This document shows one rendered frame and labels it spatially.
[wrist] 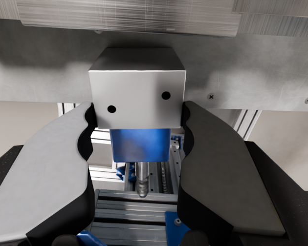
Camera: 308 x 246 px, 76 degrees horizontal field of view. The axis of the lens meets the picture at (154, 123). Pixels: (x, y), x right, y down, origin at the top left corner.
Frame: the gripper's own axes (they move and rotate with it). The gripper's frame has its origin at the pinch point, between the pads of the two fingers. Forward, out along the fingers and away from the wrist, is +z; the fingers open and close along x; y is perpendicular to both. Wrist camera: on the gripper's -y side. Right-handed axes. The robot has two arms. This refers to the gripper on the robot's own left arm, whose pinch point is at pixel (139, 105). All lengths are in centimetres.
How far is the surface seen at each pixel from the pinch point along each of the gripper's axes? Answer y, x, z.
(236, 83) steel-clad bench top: 0.4, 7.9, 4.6
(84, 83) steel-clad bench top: 0.4, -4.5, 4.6
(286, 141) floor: 69, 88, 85
